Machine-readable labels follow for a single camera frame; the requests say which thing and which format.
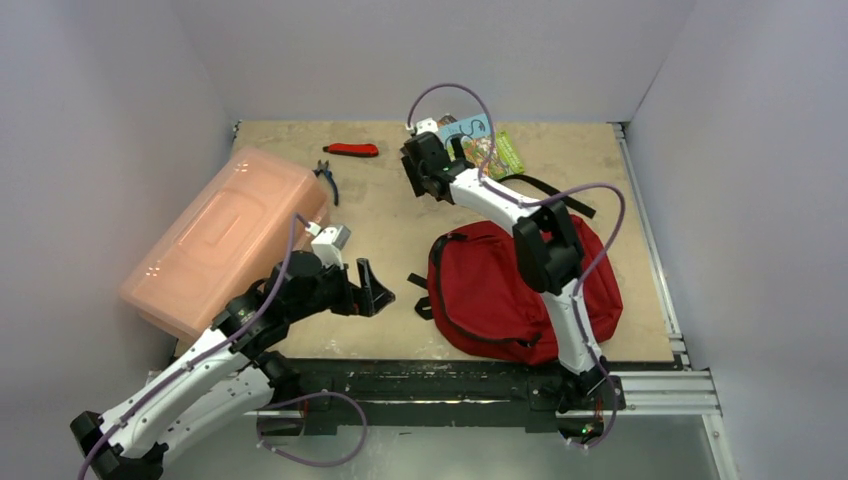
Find light blue book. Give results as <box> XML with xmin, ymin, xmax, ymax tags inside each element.
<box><xmin>437</xmin><ymin>114</ymin><xmax>492</xmax><ymax>164</ymax></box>

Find blue handled pliers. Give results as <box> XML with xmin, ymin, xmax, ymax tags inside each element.
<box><xmin>313</xmin><ymin>160</ymin><xmax>340</xmax><ymax>206</ymax></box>

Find red utility knife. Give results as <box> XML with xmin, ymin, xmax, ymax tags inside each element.
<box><xmin>322</xmin><ymin>143</ymin><xmax>380</xmax><ymax>158</ymax></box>

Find pink translucent plastic storage box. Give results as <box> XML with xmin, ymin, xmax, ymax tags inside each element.
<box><xmin>120</xmin><ymin>147</ymin><xmax>330</xmax><ymax>341</ymax></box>

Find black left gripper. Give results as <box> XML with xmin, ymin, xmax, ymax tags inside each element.
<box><xmin>288</xmin><ymin>255</ymin><xmax>393</xmax><ymax>322</ymax></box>

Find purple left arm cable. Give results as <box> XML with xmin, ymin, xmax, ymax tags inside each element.
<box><xmin>76</xmin><ymin>213</ymin><xmax>370</xmax><ymax>480</ymax></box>

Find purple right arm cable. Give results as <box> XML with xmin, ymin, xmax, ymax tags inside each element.
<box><xmin>405</xmin><ymin>82</ymin><xmax>628</xmax><ymax>451</ymax></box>

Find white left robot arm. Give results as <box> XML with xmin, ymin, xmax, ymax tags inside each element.
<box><xmin>70</xmin><ymin>250</ymin><xmax>395</xmax><ymax>479</ymax></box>

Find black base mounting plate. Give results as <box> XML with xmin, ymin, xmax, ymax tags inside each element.
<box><xmin>250</xmin><ymin>359</ymin><xmax>684</xmax><ymax>440</ymax></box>

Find red student backpack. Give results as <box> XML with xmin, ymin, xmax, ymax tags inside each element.
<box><xmin>407</xmin><ymin>198</ymin><xmax>623</xmax><ymax>365</ymax></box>

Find green illustrated book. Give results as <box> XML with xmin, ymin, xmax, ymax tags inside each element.
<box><xmin>461</xmin><ymin>131</ymin><xmax>525</xmax><ymax>180</ymax></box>

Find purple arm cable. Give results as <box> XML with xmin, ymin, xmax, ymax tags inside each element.
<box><xmin>76</xmin><ymin>213</ymin><xmax>370</xmax><ymax>480</ymax></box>
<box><xmin>405</xmin><ymin>82</ymin><xmax>628</xmax><ymax>451</ymax></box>

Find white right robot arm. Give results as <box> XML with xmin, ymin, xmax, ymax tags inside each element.
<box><xmin>401</xmin><ymin>131</ymin><xmax>608</xmax><ymax>407</ymax></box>

